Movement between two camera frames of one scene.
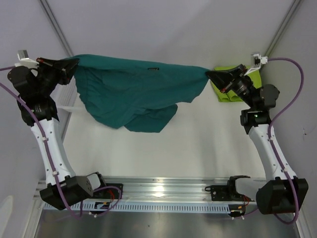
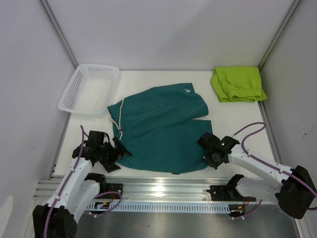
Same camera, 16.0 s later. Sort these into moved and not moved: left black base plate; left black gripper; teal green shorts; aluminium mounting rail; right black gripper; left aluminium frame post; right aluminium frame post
Moved: teal green shorts; left black gripper; right black gripper
Not moved: aluminium mounting rail; right aluminium frame post; left aluminium frame post; left black base plate
